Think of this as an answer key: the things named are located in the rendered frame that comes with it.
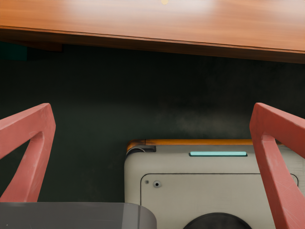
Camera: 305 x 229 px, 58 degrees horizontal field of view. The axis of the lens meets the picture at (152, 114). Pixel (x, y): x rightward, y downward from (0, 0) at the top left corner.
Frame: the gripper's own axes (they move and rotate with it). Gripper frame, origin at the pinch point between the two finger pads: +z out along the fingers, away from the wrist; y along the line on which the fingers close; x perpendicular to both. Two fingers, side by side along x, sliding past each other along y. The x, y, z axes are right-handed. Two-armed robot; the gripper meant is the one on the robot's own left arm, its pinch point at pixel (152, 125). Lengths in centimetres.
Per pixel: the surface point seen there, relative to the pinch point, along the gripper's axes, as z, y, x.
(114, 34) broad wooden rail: 23.8, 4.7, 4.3
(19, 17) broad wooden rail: 24.7, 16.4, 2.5
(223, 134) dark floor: 78, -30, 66
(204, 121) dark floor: 81, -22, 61
